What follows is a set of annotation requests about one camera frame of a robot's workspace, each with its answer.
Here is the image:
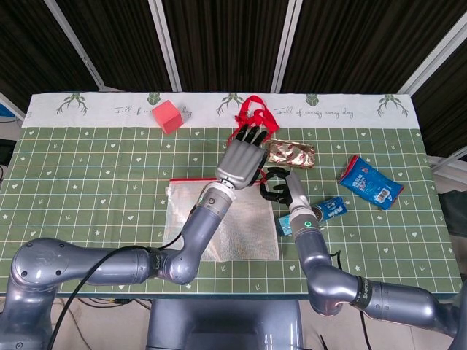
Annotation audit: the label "blue snack bag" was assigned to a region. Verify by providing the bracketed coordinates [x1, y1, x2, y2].
[338, 155, 406, 212]

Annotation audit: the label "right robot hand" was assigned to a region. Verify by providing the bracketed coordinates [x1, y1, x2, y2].
[259, 166, 312, 214]

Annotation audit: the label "red foam cube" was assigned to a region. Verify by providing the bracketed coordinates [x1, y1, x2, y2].
[152, 101, 184, 135]

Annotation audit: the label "red ribbon strap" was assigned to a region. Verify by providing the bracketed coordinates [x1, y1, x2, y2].
[226, 95, 282, 147]

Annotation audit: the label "black floor cables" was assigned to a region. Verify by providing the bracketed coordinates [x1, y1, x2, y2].
[58, 296, 151, 329]

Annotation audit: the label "blue Oreo cookie box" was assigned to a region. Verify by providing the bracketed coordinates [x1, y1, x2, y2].
[277, 196, 348, 238]

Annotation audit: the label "green grid tablecloth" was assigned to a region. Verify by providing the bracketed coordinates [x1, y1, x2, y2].
[0, 91, 467, 297]

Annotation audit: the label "white mesh bag red handles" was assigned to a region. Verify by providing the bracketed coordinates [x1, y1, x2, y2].
[161, 176, 281, 262]

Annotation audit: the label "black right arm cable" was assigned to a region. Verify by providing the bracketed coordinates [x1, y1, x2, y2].
[329, 249, 367, 350]

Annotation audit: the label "white frame post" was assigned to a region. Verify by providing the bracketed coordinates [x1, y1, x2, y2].
[43, 0, 109, 93]
[147, 0, 182, 93]
[397, 0, 467, 96]
[271, 0, 302, 93]

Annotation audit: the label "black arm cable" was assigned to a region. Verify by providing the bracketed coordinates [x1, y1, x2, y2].
[50, 198, 205, 350]
[329, 249, 367, 350]

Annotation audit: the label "grey robot torso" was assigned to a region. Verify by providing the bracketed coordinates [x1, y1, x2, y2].
[145, 297, 304, 350]

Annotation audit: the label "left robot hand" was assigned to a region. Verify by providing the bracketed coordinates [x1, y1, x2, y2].
[215, 123, 271, 190]

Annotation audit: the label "gold foil snack packet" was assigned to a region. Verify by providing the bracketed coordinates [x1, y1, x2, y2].
[263, 139, 317, 171]

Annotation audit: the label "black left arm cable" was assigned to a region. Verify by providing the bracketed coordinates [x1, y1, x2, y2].
[50, 198, 205, 350]

